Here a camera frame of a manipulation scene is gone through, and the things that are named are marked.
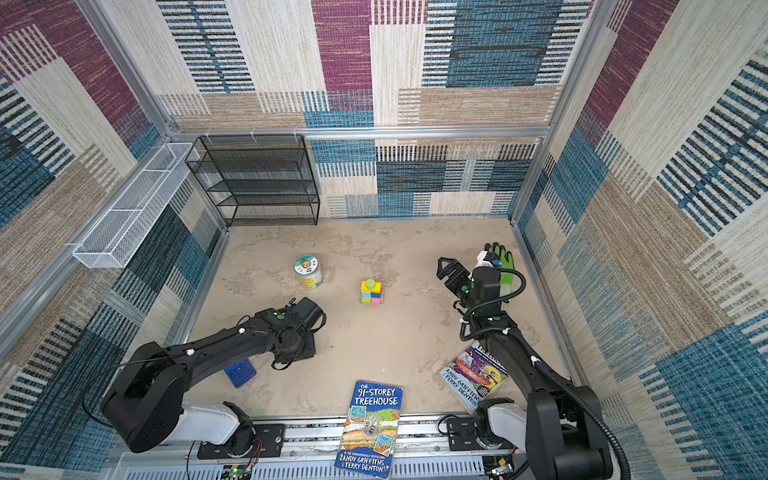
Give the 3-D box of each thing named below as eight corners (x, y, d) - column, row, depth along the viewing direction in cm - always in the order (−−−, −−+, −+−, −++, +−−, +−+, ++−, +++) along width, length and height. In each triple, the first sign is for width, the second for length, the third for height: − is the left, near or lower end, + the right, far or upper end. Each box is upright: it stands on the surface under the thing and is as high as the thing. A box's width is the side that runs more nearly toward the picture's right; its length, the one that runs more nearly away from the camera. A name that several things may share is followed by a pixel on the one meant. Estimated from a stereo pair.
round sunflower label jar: (298, 289, 103) (291, 274, 96) (302, 271, 108) (296, 255, 101) (321, 289, 103) (316, 274, 96) (324, 271, 108) (319, 255, 101)
